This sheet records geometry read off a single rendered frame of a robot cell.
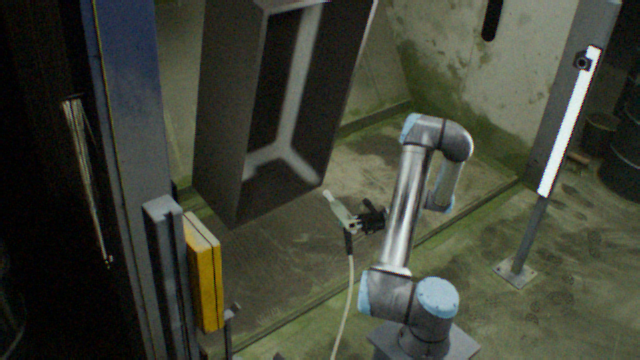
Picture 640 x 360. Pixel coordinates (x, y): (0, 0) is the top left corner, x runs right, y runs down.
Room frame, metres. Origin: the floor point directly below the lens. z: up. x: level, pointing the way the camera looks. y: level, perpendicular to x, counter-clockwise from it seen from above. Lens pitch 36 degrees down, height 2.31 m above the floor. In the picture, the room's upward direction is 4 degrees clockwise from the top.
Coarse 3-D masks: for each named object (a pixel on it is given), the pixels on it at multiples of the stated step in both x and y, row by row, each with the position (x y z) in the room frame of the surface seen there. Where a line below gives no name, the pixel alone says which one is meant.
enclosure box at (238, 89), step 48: (240, 0) 1.93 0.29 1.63; (288, 0) 1.94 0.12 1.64; (336, 0) 2.43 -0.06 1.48; (240, 48) 1.93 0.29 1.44; (288, 48) 2.50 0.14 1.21; (336, 48) 2.41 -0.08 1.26; (240, 96) 1.93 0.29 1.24; (288, 96) 2.59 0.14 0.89; (336, 96) 2.39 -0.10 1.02; (240, 144) 1.94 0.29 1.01; (288, 144) 2.63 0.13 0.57; (240, 192) 2.27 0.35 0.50; (288, 192) 2.33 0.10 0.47
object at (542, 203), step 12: (612, 0) 2.31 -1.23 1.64; (612, 12) 2.28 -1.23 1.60; (600, 24) 2.31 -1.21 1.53; (612, 24) 2.29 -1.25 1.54; (600, 36) 2.29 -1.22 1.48; (600, 60) 2.29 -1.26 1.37; (588, 96) 2.30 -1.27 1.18; (564, 156) 2.29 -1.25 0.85; (552, 192) 2.30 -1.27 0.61; (540, 204) 2.29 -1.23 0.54; (540, 216) 2.28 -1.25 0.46; (528, 228) 2.30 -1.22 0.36; (528, 240) 2.28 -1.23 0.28; (528, 252) 2.30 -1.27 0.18; (516, 264) 2.29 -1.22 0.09
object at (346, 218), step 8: (328, 192) 2.27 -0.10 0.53; (336, 200) 2.12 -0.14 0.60; (336, 208) 2.03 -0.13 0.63; (344, 208) 2.02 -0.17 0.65; (344, 216) 1.92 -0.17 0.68; (352, 216) 1.91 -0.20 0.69; (344, 224) 1.88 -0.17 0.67; (344, 232) 1.93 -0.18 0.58; (344, 240) 1.92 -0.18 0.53; (352, 248) 1.91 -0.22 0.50
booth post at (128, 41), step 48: (96, 0) 1.19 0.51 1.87; (144, 0) 1.27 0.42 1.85; (96, 48) 1.18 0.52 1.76; (144, 48) 1.26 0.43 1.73; (96, 96) 1.17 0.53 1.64; (144, 96) 1.25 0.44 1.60; (144, 144) 1.24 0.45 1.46; (144, 192) 1.23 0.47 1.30; (144, 240) 1.21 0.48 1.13; (144, 288) 1.20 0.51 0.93; (144, 336) 1.17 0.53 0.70
